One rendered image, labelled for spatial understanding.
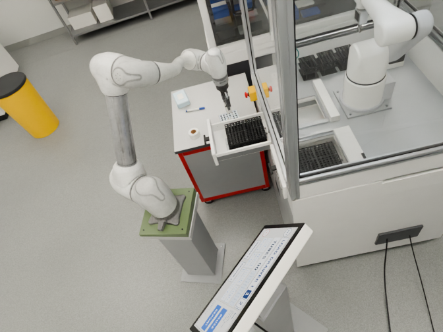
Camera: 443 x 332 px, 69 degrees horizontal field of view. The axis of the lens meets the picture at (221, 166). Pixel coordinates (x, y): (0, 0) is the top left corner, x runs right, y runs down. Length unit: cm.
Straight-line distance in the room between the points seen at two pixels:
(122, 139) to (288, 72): 93
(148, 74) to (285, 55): 67
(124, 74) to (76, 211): 207
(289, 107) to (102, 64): 83
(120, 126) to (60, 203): 191
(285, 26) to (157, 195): 101
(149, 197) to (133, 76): 58
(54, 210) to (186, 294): 158
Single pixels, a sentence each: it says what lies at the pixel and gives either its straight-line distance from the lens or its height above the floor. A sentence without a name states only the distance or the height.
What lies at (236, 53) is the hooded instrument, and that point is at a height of 89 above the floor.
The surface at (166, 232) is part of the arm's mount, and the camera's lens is 177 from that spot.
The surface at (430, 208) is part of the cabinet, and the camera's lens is 211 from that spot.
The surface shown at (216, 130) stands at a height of 84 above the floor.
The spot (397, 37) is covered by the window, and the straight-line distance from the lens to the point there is 110.
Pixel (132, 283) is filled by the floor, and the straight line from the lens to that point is 267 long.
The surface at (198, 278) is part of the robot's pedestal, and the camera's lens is 247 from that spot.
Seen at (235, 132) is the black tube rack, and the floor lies 90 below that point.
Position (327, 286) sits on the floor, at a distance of 238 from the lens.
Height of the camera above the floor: 227
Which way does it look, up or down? 51 degrees down
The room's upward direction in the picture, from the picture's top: 19 degrees counter-clockwise
